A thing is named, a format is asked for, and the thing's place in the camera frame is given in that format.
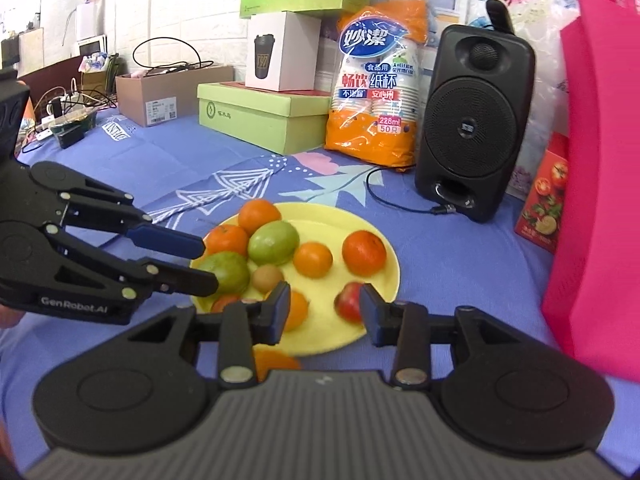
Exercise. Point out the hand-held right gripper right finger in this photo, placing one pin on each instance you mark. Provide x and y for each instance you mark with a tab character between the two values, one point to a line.
371	317

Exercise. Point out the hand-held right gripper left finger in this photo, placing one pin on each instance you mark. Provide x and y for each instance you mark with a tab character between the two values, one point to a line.
277	315

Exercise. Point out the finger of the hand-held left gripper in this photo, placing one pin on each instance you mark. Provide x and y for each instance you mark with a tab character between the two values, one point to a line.
165	240
190	282

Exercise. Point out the yellowish orange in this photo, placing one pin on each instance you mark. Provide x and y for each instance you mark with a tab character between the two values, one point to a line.
296	310

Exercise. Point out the red green apple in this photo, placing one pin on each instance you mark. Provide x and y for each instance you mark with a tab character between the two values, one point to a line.
349	301

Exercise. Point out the small brownish green fruit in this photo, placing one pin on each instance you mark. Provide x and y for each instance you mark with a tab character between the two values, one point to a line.
266	277

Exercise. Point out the green yellowish apple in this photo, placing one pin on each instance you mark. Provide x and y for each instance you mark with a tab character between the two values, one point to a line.
232	266

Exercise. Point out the yellow plate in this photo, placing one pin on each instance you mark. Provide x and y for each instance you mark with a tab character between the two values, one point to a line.
325	330

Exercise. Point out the large orange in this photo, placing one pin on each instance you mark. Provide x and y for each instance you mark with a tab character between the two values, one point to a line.
272	362

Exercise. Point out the small orange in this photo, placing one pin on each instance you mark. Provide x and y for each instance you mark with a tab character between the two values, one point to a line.
312	260

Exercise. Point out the person's left hand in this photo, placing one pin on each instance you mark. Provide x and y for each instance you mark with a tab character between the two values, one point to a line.
9	316

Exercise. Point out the blue printed tablecloth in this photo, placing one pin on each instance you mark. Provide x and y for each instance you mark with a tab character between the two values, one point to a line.
450	270

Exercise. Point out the brown cardboard box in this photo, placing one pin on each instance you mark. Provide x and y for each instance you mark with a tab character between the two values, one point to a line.
170	97

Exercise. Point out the light green shoe box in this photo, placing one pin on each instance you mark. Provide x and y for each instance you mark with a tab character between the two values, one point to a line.
250	115

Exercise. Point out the white power strip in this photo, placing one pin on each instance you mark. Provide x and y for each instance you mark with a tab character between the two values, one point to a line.
65	105

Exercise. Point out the orange paper cup pack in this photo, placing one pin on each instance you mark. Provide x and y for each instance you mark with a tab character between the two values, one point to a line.
375	110

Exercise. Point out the red juice carton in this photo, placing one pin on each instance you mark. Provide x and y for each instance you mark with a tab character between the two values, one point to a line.
542	200

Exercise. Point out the white screen device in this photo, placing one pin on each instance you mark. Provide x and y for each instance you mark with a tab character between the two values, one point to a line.
91	45

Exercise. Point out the black speaker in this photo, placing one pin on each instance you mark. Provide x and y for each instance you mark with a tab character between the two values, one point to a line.
472	125

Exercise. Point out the white cup box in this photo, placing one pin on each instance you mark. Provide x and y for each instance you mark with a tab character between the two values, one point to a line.
282	52

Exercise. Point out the pink tote bag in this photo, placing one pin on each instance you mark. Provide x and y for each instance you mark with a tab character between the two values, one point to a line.
595	210

